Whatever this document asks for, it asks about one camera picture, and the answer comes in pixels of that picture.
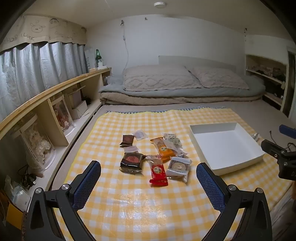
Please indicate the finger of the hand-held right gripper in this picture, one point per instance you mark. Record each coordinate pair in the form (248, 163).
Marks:
(288, 131)
(270, 147)

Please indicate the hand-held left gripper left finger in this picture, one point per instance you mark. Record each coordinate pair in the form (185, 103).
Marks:
(86, 185)

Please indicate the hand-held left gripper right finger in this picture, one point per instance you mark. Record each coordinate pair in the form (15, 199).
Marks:
(210, 187)

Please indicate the white cardboard tray box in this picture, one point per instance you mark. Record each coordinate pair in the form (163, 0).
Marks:
(222, 148)

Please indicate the black red mooncake packet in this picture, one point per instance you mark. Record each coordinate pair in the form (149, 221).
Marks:
(132, 161)

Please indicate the red biscuit packet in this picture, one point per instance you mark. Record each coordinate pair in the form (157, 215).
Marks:
(158, 173)

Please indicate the green candy clear wrapper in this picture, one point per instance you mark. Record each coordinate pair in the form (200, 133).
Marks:
(177, 141)

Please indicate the orange biscuit packet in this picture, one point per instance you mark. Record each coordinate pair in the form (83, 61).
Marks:
(163, 153)

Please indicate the small dark brown packet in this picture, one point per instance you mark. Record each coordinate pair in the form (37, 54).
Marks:
(127, 140)

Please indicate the yellow checked mat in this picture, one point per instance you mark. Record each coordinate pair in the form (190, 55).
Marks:
(129, 208)

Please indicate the doll in clear dome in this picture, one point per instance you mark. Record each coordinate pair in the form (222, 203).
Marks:
(37, 143)

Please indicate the grey blanket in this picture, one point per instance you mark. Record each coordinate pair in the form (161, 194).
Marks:
(231, 92)

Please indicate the doll in clear box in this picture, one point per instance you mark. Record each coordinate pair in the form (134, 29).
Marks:
(62, 115)

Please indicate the clear plastic bag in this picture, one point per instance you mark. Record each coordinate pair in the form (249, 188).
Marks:
(12, 188)

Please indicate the yellow box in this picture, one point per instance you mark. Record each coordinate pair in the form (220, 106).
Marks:
(15, 214)

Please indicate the beige quilted pillow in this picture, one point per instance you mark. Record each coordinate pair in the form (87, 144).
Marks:
(219, 77)
(157, 77)

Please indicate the blue striped cloth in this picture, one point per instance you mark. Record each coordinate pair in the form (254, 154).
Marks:
(138, 111)

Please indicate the beige folded quilt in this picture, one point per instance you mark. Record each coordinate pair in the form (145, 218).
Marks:
(161, 99)

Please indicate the wooden shelf unit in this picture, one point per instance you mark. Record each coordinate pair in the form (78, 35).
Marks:
(34, 97)

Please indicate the small white box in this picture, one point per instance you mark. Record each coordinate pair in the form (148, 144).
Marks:
(101, 67)

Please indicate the white sign board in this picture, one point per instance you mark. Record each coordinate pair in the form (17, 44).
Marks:
(89, 60)

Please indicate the green glass bottle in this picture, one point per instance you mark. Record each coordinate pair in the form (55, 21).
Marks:
(98, 56)

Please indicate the grey curtain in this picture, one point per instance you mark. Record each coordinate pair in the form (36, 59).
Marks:
(27, 67)

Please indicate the beige valance with drawings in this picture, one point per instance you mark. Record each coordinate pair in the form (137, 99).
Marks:
(46, 30)

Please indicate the round ceiling lamp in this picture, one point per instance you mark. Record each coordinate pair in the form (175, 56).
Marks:
(159, 4)

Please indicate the white wall shelf niche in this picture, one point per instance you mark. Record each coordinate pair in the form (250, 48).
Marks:
(263, 75)

